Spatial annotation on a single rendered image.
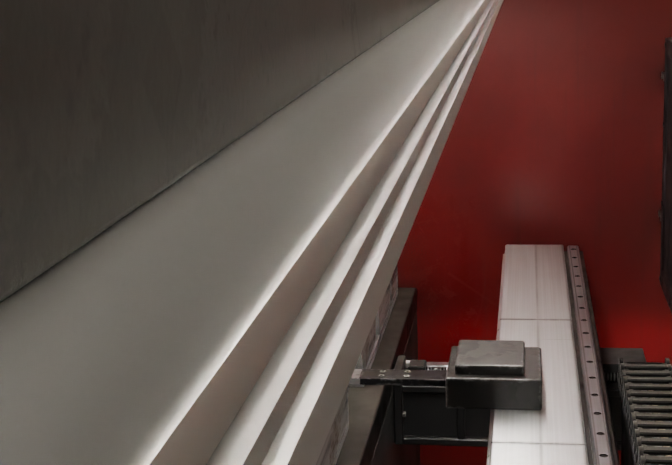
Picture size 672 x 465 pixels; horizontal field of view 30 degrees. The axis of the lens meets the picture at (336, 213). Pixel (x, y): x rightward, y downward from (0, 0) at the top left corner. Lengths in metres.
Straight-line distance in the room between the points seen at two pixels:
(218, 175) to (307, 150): 0.02
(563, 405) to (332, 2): 1.19
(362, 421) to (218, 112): 1.55
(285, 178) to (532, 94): 2.13
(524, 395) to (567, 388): 0.09
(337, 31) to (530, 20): 1.97
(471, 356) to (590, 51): 0.93
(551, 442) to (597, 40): 1.07
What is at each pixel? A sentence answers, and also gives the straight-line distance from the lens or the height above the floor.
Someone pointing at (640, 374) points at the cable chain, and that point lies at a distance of 1.44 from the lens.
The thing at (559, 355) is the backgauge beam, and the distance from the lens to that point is 1.66.
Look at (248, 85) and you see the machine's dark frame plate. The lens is 0.22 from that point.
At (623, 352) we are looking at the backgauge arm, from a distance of 2.01.
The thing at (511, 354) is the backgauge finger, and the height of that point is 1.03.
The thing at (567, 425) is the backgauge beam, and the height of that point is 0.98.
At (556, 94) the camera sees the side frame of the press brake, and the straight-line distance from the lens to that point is 2.30.
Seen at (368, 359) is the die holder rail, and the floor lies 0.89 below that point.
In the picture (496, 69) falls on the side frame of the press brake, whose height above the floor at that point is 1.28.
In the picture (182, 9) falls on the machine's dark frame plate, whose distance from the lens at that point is 0.18.
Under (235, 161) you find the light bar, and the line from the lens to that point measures 0.19.
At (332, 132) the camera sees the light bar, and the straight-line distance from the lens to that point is 0.22.
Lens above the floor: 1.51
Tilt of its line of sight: 12 degrees down
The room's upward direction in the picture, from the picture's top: 2 degrees counter-clockwise
